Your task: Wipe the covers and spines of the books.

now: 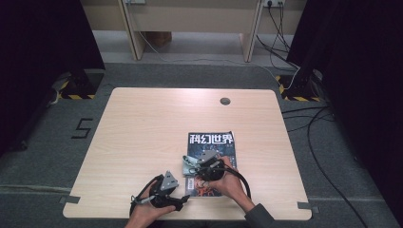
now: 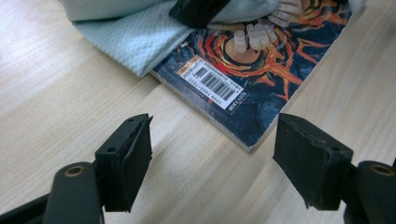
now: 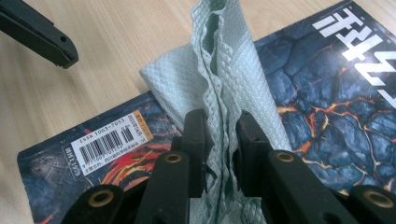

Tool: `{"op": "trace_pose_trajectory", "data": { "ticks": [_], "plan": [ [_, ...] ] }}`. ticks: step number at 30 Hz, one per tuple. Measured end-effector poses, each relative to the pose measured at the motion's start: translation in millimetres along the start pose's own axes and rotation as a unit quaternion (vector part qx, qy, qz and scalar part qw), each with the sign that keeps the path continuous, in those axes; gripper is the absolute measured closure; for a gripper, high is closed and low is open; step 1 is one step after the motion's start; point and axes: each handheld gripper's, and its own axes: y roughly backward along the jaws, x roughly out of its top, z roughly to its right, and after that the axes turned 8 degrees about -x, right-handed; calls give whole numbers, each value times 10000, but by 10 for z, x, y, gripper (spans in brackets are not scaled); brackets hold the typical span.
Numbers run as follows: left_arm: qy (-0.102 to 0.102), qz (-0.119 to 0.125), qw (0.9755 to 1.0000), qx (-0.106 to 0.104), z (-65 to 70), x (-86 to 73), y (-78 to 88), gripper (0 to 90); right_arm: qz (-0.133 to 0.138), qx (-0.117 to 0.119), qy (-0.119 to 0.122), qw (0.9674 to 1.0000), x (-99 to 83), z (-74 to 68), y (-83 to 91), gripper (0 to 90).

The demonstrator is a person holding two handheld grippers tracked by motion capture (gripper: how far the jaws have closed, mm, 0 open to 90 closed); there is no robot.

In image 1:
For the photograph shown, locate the white wall socket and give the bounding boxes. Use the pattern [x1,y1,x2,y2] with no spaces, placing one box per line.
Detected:
[262,0,286,8]

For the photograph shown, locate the right hand-held gripper black cable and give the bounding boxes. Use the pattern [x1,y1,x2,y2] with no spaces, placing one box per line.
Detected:
[218,165,252,200]

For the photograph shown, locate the brown cardboard box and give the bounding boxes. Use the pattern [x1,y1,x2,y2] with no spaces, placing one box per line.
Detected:
[142,30,173,48]

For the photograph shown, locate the black power cable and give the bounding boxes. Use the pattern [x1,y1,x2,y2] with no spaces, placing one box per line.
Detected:
[267,2,292,53]

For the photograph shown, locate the person's left hand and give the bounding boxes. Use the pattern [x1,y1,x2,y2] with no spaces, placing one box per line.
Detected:
[125,198,177,228]

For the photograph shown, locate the grey tape strip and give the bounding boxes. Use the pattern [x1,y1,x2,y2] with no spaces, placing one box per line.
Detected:
[297,201,320,214]

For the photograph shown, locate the left hand-held gripper black cable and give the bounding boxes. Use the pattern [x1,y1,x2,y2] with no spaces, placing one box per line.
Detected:
[128,174,164,218]

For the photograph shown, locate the hand-held gripper black cable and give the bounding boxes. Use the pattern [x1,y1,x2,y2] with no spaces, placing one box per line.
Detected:
[128,174,164,218]
[218,165,252,200]

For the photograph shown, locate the thick black floor cable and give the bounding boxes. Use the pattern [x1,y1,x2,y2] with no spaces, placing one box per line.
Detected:
[256,34,300,70]

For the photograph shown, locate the white floor cable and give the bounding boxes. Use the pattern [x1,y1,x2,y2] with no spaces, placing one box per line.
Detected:
[137,30,302,91]

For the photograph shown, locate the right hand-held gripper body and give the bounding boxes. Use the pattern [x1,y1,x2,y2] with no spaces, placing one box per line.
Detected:
[193,149,226,182]

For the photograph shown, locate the person's right hand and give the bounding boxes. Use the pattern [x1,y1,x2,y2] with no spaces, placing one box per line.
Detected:
[208,156,256,214]

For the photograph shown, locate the dark illustrated magazine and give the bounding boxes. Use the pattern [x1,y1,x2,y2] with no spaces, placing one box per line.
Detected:
[184,131,238,198]

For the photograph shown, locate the beige wooden desk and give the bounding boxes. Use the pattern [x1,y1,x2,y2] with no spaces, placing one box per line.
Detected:
[117,0,265,64]

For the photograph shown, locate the stand base with hazard tape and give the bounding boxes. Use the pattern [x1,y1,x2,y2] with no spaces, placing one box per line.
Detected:
[275,70,322,103]
[58,69,106,101]

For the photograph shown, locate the black curtain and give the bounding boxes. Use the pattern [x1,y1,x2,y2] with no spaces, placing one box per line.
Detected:
[0,0,106,156]
[286,0,403,219]

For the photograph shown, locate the long black floor cable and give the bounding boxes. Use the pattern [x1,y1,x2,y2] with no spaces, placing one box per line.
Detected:
[305,107,370,228]

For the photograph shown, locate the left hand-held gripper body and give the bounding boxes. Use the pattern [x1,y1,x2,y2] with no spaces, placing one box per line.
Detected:
[148,170,184,210]

